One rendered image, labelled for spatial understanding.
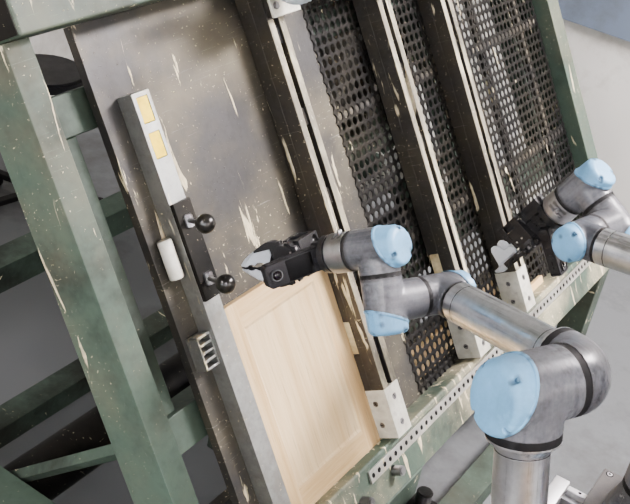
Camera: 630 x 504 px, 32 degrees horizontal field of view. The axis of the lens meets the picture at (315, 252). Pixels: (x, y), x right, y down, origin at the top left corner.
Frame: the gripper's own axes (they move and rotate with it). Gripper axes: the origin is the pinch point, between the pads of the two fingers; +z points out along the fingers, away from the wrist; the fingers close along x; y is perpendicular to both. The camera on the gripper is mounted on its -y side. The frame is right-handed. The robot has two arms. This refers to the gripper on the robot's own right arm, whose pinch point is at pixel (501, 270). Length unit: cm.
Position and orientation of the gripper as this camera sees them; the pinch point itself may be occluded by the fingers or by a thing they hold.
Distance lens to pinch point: 253.6
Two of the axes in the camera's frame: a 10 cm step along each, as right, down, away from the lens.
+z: -5.3, 5.6, 6.4
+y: -6.6, -7.4, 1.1
